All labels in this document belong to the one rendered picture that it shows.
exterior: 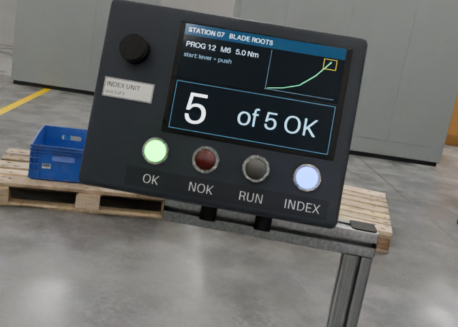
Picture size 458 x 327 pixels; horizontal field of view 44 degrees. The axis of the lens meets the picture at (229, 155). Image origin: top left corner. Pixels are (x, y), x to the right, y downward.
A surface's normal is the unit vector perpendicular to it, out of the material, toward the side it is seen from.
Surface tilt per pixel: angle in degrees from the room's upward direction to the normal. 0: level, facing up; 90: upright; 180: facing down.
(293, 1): 90
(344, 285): 90
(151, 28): 75
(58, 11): 90
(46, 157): 90
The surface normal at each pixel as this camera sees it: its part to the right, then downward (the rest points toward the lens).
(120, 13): -0.05, -0.04
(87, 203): 0.17, 0.25
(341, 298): -0.10, 0.21
